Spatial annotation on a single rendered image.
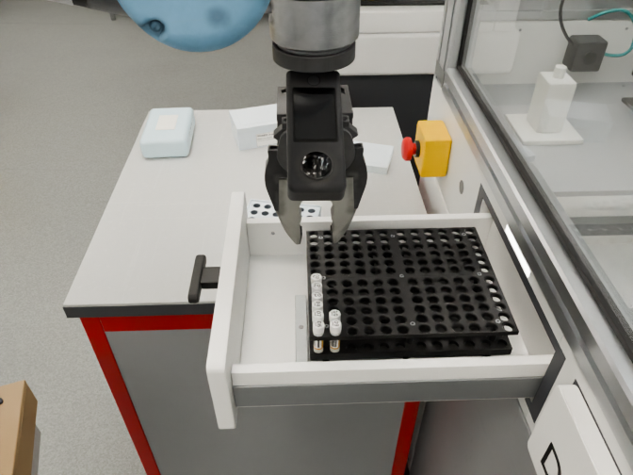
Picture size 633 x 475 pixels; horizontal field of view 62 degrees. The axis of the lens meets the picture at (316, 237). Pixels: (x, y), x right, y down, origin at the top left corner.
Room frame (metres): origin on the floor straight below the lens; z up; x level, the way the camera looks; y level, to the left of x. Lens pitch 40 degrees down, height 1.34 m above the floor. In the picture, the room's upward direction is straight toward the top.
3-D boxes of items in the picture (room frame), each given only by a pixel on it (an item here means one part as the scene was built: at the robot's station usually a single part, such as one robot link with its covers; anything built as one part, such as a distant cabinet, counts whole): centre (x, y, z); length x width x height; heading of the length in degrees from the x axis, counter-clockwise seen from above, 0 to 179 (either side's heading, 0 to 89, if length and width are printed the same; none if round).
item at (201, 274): (0.44, 0.13, 0.91); 0.07 x 0.04 x 0.01; 2
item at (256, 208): (0.70, 0.06, 0.78); 0.12 x 0.08 x 0.04; 81
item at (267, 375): (0.45, -0.11, 0.86); 0.40 x 0.26 x 0.06; 92
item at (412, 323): (0.45, -0.10, 0.87); 0.22 x 0.18 x 0.06; 92
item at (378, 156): (0.94, -0.09, 0.77); 0.13 x 0.09 x 0.02; 75
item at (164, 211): (0.85, 0.10, 0.38); 0.62 x 0.58 x 0.76; 2
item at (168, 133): (1.01, 0.31, 0.78); 0.15 x 0.10 x 0.04; 4
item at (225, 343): (0.44, 0.10, 0.87); 0.29 x 0.02 x 0.11; 2
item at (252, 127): (1.03, 0.11, 0.79); 0.13 x 0.09 x 0.05; 108
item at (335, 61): (0.46, 0.00, 1.11); 0.09 x 0.08 x 0.12; 2
